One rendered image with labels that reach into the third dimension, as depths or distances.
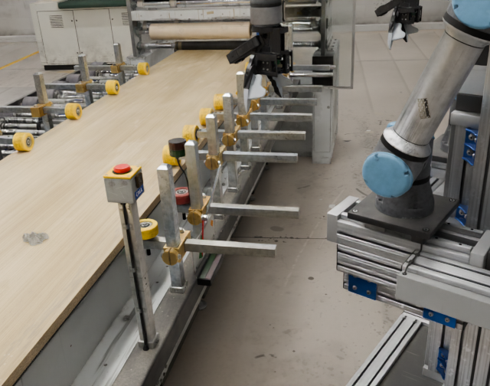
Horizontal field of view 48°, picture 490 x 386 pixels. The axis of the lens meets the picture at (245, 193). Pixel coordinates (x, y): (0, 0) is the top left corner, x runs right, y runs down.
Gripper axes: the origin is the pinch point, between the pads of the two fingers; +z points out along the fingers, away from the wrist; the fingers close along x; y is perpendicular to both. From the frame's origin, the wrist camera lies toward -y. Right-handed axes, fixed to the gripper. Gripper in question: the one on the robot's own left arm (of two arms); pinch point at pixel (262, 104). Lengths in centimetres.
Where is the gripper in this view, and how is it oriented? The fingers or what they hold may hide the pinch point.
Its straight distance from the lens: 144.8
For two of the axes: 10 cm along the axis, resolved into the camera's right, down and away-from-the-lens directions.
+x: 6.0, -3.7, 7.1
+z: 0.5, 9.0, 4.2
